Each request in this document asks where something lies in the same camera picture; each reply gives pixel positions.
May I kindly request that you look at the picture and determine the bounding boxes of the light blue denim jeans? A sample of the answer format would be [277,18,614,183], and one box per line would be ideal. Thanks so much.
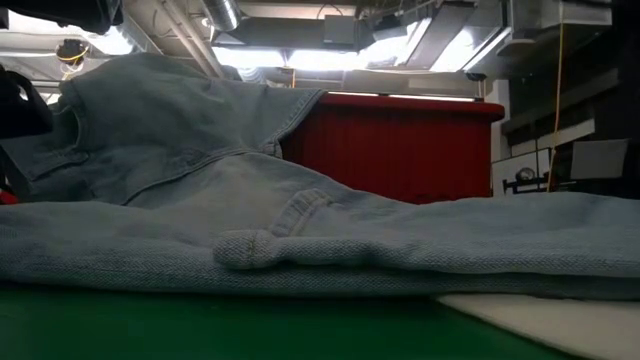
[0,52,640,301]

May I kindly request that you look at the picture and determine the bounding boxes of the white printed t-shirt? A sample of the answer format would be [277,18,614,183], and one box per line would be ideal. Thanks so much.
[437,293,640,360]

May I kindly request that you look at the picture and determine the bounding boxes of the black yellow ceiling device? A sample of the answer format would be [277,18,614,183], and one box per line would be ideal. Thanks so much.
[55,38,90,66]

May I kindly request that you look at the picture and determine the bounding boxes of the grey ceiling box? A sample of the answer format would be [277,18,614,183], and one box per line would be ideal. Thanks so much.
[322,13,357,49]

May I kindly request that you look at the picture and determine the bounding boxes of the long LED light bar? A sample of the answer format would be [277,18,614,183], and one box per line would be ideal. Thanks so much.
[29,78,484,104]

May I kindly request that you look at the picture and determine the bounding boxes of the whiteboard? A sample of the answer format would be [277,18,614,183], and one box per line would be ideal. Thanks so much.
[491,148,551,196]

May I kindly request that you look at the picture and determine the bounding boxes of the black stand with dial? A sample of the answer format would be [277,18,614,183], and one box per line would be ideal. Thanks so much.
[502,167,551,195]

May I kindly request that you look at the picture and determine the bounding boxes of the grey flat panel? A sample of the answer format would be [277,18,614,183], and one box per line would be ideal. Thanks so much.
[569,138,629,180]

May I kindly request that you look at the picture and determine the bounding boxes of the silver round duct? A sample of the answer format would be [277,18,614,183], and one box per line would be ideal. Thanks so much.
[202,0,241,32]

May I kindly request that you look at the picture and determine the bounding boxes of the silver rectangular duct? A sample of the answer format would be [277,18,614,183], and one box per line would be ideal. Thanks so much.
[404,0,514,74]

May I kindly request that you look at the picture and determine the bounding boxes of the yellow hanging cable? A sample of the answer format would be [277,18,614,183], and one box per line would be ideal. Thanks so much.
[547,24,565,193]

